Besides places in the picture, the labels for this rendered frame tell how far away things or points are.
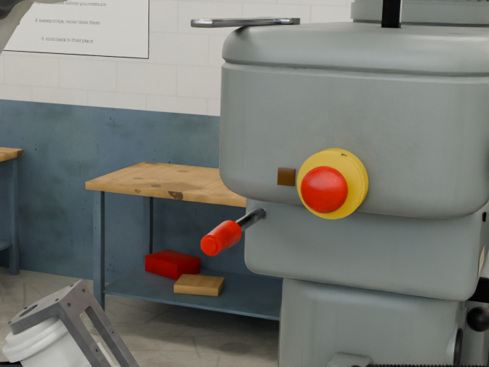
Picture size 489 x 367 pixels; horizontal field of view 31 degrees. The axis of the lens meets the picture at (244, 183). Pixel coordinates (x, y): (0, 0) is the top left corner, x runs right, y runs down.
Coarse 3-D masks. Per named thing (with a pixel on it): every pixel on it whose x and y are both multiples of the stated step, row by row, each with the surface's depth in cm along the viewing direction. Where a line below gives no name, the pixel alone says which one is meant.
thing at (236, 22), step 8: (192, 24) 73; (200, 24) 73; (208, 24) 73; (216, 24) 74; (224, 24) 76; (232, 24) 78; (240, 24) 80; (248, 24) 82; (256, 24) 84; (264, 24) 87; (272, 24) 89; (280, 24) 92; (288, 24) 92; (296, 24) 94
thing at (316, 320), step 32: (288, 288) 97; (320, 288) 95; (352, 288) 94; (288, 320) 98; (320, 320) 95; (352, 320) 94; (384, 320) 92; (416, 320) 92; (448, 320) 93; (288, 352) 98; (320, 352) 95; (352, 352) 94; (384, 352) 93; (416, 352) 92; (448, 352) 94
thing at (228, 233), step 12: (252, 216) 88; (264, 216) 91; (216, 228) 80; (228, 228) 81; (240, 228) 82; (204, 240) 78; (216, 240) 78; (228, 240) 80; (204, 252) 79; (216, 252) 78
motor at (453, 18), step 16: (368, 0) 114; (416, 0) 109; (432, 0) 109; (448, 0) 109; (464, 0) 109; (480, 0) 110; (352, 16) 117; (368, 16) 113; (416, 16) 109; (432, 16) 109; (448, 16) 109; (464, 16) 109; (480, 16) 110
